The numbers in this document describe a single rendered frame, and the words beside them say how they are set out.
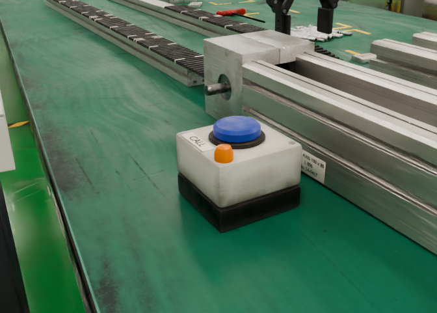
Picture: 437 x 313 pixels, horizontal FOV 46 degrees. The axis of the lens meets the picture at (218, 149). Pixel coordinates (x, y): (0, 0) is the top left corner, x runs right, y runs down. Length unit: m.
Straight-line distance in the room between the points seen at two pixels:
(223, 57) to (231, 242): 0.26
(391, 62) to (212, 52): 0.22
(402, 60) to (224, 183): 0.33
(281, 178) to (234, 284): 0.10
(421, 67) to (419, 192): 0.27
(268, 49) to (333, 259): 0.27
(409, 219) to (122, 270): 0.22
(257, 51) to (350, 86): 0.11
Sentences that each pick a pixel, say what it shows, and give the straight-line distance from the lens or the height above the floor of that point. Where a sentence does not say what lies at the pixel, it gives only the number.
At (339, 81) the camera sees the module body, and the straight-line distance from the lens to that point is 0.55.
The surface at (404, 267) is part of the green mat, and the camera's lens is 0.40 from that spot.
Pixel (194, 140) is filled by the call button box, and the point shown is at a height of 0.84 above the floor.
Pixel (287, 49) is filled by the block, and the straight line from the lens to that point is 0.59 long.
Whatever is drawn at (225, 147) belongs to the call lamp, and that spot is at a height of 0.85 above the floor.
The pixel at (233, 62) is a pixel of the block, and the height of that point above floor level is 0.86.
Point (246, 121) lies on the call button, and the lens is 0.43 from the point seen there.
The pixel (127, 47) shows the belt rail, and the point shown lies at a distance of 0.99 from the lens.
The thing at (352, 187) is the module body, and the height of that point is 0.80.
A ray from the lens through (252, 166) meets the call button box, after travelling 0.40.
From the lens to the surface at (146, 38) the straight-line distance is 0.93.
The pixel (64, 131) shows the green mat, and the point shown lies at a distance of 0.63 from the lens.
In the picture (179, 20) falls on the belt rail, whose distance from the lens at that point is 1.22.
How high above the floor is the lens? 1.01
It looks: 25 degrees down
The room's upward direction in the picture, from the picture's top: 1 degrees counter-clockwise
